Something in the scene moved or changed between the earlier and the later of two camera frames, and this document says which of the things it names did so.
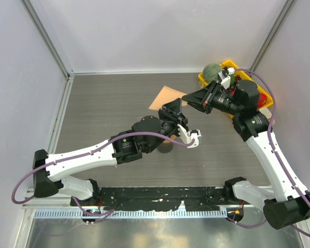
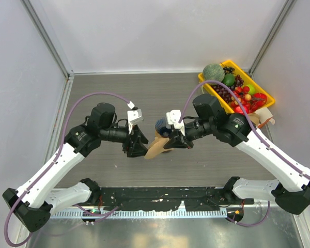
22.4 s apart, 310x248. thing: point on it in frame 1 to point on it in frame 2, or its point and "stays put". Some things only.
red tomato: (262, 99) stays put
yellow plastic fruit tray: (231, 66) stays put
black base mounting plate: (161, 198) stays put
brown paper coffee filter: (166, 94) to (157, 146)
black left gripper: (179, 118) to (136, 148)
